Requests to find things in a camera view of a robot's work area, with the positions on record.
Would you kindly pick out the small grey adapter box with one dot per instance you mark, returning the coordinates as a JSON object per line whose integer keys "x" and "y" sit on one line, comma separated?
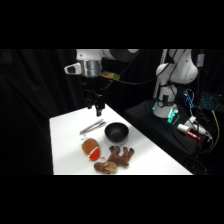
{"x": 200, "y": 60}

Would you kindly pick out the keyboard with blue backlight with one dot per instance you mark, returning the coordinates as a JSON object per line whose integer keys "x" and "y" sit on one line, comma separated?
{"x": 210, "y": 101}

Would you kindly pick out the brown moose plush toy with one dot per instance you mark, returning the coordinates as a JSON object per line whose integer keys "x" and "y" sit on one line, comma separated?
{"x": 117, "y": 158}

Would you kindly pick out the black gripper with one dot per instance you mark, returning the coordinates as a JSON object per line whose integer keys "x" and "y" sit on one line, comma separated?
{"x": 91, "y": 90}

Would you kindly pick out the round orange brown plush toy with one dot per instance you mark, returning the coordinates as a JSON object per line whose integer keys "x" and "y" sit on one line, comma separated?
{"x": 90, "y": 148}

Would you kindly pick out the silver metal tongs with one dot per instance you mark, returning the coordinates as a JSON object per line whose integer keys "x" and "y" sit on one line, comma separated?
{"x": 92, "y": 127}

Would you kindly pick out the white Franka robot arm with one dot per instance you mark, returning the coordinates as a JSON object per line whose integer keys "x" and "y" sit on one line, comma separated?
{"x": 176, "y": 71}

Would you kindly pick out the black curtain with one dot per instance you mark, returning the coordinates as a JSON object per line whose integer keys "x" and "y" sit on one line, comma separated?
{"x": 30, "y": 106}

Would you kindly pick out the black robot stand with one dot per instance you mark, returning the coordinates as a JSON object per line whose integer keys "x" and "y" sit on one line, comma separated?
{"x": 150, "y": 120}

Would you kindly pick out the green lit control box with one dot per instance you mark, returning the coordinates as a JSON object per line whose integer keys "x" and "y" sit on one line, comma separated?
{"x": 173, "y": 115}

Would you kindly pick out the yellow wrist camera box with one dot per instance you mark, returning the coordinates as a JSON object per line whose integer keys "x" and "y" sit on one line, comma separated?
{"x": 111, "y": 76}

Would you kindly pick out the black bowl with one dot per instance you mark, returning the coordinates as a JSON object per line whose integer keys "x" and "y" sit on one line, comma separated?
{"x": 116, "y": 132}

